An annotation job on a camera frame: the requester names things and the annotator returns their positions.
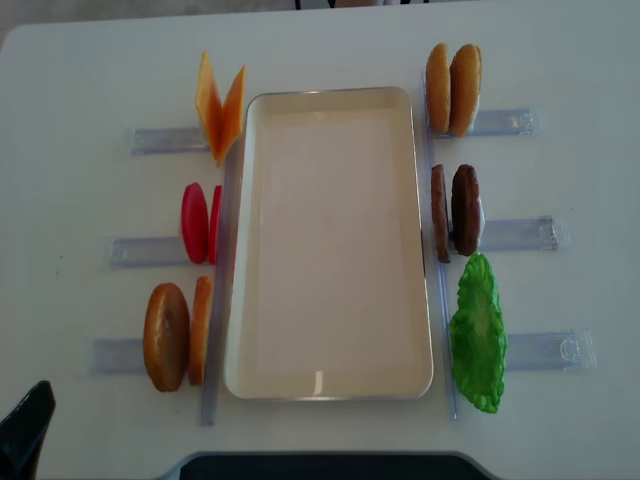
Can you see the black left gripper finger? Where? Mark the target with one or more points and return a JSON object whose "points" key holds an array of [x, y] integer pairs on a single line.
{"points": [[23, 432]]}

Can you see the bread slice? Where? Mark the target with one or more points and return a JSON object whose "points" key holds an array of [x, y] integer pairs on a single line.
{"points": [[201, 315], [166, 337]]}

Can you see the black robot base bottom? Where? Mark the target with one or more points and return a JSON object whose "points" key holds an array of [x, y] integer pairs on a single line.
{"points": [[330, 466]]}

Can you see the red tomato slice left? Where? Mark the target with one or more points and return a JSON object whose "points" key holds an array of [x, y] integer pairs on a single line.
{"points": [[194, 223]]}

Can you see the red tomato slice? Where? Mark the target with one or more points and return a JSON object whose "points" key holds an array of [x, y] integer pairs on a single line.
{"points": [[194, 223], [214, 224]]}

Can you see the red tomato slice right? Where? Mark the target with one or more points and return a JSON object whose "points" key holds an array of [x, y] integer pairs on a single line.
{"points": [[214, 224]]}

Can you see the orange cheese slice right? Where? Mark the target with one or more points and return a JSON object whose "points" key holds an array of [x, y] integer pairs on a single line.
{"points": [[230, 118]]}

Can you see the orange cheese slice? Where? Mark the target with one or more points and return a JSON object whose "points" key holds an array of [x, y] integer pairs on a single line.
{"points": [[208, 104], [230, 118]]}

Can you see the orange cheese slice left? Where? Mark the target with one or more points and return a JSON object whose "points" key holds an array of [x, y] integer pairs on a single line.
{"points": [[208, 104]]}

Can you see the green lettuce leaf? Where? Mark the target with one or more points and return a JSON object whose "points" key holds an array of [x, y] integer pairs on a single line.
{"points": [[477, 335]]}

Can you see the thin brown meat patty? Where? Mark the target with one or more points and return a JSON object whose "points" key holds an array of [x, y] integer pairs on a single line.
{"points": [[439, 213]]}

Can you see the thick dark meat patty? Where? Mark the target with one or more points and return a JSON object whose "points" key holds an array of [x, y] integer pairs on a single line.
{"points": [[466, 210]]}

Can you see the clear left food rack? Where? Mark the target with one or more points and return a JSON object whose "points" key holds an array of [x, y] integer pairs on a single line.
{"points": [[125, 356]]}

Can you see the clear food rack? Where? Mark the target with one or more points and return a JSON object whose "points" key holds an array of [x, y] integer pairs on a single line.
{"points": [[566, 350], [125, 356]]}

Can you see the cream rectangular tray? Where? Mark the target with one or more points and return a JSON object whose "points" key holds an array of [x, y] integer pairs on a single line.
{"points": [[329, 298]]}

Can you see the bun slice upper left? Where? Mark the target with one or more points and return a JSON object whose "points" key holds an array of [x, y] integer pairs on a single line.
{"points": [[438, 88]]}

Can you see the bun slice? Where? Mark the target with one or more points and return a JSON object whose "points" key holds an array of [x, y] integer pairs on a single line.
{"points": [[438, 88], [466, 80]]}

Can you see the clear right food rack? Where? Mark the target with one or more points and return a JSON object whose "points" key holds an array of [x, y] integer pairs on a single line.
{"points": [[566, 350]]}

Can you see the bun slice upper right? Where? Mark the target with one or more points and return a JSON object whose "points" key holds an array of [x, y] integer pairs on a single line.
{"points": [[466, 80]]}

